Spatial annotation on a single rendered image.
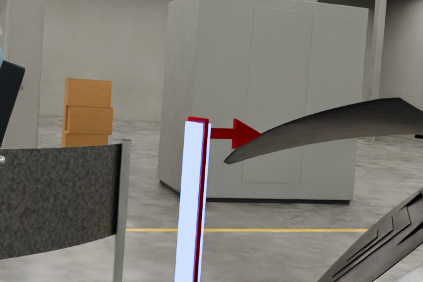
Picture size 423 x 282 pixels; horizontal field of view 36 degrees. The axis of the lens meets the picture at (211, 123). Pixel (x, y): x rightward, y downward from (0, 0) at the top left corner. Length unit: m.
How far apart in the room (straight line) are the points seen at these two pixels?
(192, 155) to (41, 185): 2.06
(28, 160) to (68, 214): 0.31
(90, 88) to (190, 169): 8.29
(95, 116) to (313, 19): 3.22
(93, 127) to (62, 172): 6.22
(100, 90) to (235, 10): 2.56
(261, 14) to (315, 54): 0.77
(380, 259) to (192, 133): 0.40
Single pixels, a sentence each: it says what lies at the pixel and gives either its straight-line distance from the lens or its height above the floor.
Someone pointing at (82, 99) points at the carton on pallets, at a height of 0.95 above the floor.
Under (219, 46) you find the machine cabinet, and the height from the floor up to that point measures 1.66.
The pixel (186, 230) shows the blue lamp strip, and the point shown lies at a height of 1.11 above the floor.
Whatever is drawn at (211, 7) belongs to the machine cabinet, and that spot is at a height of 2.07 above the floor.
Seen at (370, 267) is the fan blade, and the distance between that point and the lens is 0.83.
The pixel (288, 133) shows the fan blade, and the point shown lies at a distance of 0.59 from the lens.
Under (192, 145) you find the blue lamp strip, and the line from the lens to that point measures 0.50.
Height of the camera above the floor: 1.21
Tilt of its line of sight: 3 degrees down
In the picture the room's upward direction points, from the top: 4 degrees clockwise
